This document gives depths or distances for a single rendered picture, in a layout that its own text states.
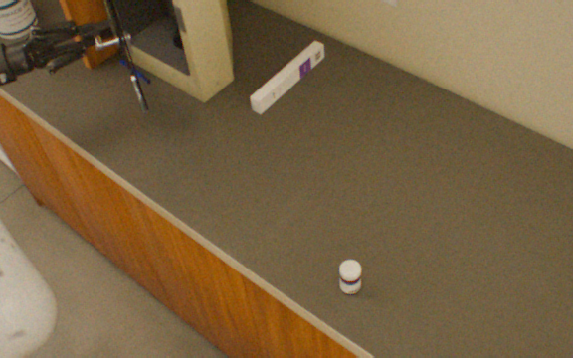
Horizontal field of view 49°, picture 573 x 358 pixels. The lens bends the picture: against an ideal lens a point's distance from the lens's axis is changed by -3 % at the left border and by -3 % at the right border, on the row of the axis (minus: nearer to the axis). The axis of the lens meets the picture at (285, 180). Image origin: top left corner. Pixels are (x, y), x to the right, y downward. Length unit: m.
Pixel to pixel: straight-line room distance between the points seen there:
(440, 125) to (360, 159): 0.22
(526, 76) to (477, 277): 0.50
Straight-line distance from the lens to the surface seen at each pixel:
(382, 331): 1.27
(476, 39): 1.60
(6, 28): 2.13
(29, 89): 1.92
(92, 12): 1.84
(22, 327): 0.92
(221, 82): 1.70
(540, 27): 1.50
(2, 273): 0.94
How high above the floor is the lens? 2.07
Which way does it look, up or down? 50 degrees down
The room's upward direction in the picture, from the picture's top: 8 degrees counter-clockwise
